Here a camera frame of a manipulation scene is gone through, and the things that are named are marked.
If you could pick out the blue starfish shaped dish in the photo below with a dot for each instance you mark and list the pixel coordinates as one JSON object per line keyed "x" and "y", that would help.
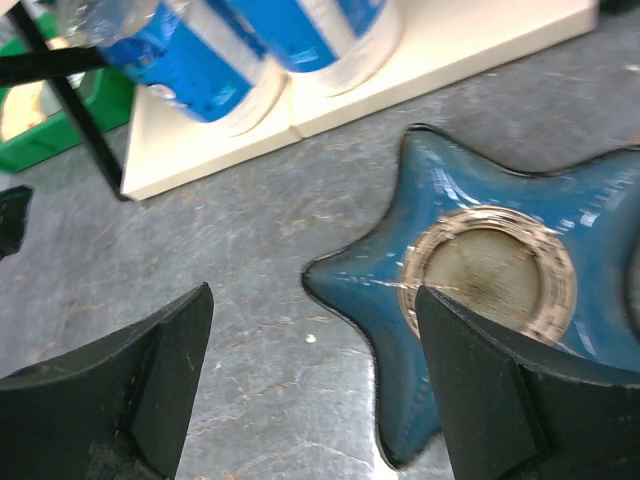
{"x": 547, "y": 255}

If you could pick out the blue plastic roll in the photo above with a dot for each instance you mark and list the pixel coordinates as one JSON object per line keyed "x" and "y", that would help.
{"x": 333, "y": 45}
{"x": 196, "y": 56}

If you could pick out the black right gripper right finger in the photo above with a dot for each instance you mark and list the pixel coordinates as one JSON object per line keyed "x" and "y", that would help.
{"x": 514, "y": 408}

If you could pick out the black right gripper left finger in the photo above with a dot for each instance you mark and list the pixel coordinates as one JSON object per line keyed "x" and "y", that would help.
{"x": 116, "y": 408}

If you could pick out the blue plastic roll back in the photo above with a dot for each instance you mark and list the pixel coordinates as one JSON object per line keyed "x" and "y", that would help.
{"x": 196, "y": 56}

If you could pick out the green plastic tray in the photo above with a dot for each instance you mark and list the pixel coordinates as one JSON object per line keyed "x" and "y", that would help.
{"x": 34, "y": 128}

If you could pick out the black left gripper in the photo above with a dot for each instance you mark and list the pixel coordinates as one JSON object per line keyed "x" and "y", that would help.
{"x": 14, "y": 215}

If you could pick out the blue plastic roll front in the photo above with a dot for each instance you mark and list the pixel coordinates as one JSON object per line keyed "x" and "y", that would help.
{"x": 333, "y": 45}

